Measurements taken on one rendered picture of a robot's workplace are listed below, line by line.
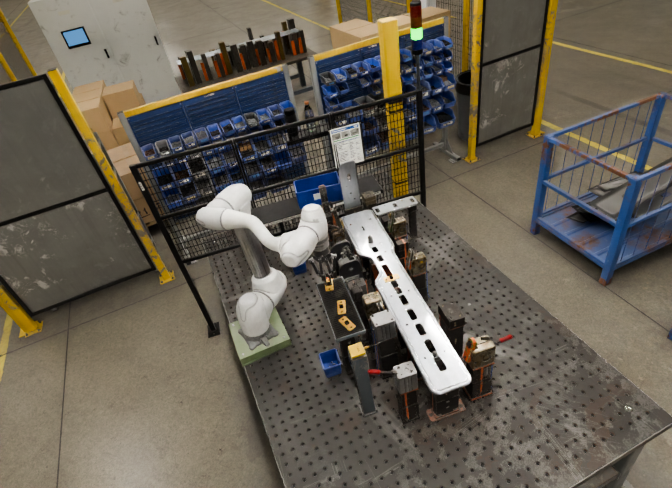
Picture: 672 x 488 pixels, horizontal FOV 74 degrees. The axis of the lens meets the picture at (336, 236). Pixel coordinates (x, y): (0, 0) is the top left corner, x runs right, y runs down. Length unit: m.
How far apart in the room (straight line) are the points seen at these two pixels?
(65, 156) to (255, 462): 2.58
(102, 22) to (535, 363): 7.74
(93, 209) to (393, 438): 2.99
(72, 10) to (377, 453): 7.69
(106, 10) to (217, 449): 6.92
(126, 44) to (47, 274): 4.99
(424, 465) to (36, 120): 3.31
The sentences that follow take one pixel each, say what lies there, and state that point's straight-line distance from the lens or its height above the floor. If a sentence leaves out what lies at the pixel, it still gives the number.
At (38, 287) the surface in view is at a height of 0.40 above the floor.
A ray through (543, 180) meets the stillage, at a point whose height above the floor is 0.57.
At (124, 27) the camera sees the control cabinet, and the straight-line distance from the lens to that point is 8.56.
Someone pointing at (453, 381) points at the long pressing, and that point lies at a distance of 2.02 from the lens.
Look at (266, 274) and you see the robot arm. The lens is 2.53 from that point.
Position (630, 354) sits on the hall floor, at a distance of 3.59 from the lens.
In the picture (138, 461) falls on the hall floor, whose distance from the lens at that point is 3.46.
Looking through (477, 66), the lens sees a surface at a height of 1.06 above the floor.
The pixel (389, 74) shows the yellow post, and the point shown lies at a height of 1.69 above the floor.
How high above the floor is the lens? 2.69
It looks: 38 degrees down
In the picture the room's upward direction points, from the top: 11 degrees counter-clockwise
